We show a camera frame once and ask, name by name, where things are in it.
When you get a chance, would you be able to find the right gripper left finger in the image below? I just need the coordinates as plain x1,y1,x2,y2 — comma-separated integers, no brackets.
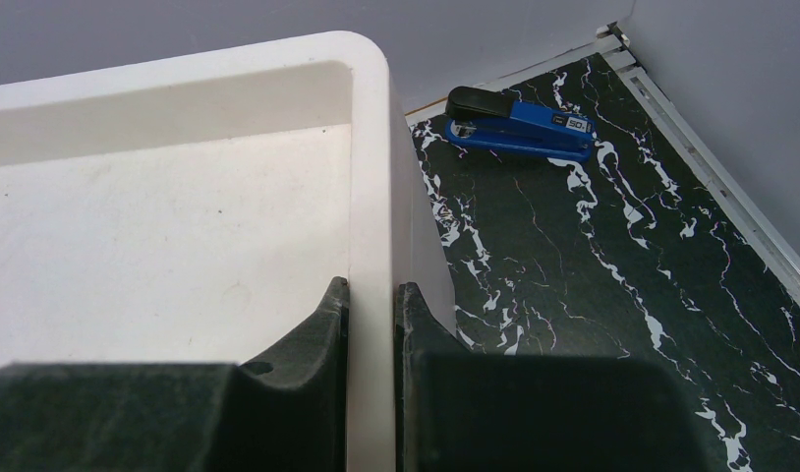
0,277,350,471

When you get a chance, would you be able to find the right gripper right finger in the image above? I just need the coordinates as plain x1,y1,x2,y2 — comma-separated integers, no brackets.
394,282,709,471

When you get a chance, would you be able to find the white drawer organizer box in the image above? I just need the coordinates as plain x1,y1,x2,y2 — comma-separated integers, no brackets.
0,31,455,471

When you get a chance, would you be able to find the blue stapler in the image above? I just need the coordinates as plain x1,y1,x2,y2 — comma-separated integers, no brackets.
445,87,595,163

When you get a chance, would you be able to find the aluminium rail frame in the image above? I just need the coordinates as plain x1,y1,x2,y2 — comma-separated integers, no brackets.
405,23,800,327

